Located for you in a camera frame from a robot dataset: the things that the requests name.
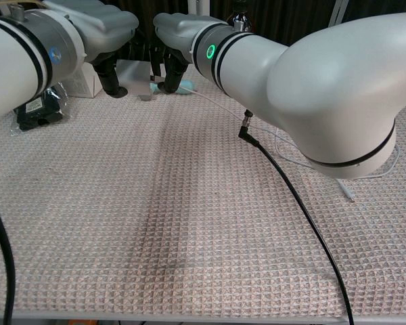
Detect brown glass bottle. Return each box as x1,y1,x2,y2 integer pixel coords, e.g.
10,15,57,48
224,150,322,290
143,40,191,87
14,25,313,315
226,0,254,33

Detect white charger adapter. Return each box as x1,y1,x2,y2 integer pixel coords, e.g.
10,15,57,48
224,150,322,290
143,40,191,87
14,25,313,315
116,59,153,101

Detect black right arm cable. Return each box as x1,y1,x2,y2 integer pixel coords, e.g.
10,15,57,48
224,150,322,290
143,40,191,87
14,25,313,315
238,110,356,325

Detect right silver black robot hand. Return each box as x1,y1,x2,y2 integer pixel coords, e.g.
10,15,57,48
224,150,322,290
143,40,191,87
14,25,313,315
152,12,229,95

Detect black gloves in plastic bag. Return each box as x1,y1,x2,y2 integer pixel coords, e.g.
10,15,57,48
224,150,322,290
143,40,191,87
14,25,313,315
9,83,70,136

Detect teal handheld massager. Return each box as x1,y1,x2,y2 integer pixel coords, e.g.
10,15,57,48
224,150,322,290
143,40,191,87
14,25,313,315
148,78,199,95

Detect white partition post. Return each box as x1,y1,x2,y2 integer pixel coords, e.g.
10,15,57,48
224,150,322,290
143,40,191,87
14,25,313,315
328,0,348,26
187,0,204,16

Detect white USB charging cable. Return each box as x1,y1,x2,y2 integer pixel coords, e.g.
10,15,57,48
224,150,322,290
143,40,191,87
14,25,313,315
179,86,402,204

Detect pink waffle tablecloth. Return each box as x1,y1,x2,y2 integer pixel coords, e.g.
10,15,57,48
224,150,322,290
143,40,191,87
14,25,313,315
0,64,406,322

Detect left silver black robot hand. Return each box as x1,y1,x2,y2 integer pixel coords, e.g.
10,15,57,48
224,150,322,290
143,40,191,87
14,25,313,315
42,0,139,99

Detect white red product box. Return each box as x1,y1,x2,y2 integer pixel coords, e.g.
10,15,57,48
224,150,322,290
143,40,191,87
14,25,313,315
67,62,104,99

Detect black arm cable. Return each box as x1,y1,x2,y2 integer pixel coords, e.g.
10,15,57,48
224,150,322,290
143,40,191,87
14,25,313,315
238,110,356,325
0,186,14,325

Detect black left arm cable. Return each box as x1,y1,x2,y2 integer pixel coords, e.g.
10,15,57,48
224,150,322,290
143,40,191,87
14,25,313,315
0,186,14,325

